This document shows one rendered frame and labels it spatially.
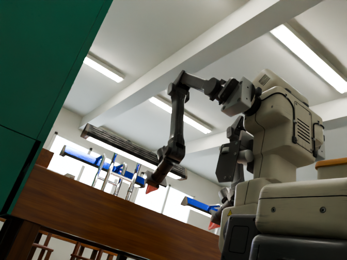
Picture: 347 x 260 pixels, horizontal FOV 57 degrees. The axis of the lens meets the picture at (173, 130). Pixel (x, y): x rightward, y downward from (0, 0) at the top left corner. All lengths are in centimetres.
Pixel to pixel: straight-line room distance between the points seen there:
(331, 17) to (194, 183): 579
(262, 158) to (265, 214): 41
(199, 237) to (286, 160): 55
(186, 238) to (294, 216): 79
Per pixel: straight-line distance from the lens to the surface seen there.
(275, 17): 303
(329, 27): 350
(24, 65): 132
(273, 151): 114
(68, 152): 217
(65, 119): 696
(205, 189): 845
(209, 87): 126
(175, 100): 155
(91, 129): 165
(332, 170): 94
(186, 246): 146
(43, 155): 139
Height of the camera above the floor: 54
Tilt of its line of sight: 24 degrees up
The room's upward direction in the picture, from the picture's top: 17 degrees clockwise
